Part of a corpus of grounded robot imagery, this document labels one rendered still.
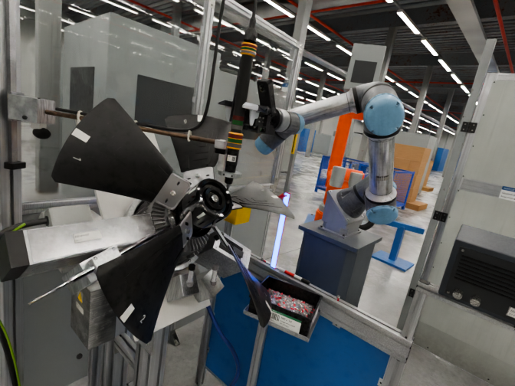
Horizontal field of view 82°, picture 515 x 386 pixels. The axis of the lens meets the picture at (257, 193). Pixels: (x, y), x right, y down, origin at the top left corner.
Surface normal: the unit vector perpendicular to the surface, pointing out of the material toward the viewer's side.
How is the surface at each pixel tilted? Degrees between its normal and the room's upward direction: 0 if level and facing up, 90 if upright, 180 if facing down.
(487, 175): 89
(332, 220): 90
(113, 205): 50
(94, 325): 90
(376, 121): 111
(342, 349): 90
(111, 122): 72
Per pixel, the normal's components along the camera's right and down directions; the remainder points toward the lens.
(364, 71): -0.28, 0.17
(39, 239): 0.69, -0.41
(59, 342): 0.76, 0.27
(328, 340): -0.63, 0.07
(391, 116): -0.19, 0.52
